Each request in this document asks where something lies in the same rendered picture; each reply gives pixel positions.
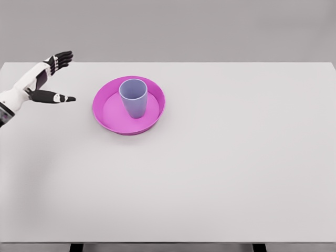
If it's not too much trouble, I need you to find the pink round plate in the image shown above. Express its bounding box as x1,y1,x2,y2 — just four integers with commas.
92,76,167,137

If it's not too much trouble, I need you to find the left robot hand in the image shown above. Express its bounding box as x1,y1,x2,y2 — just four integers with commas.
12,50,77,104

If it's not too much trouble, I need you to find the lavender blue cup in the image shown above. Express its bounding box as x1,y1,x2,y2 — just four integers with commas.
119,79,148,119

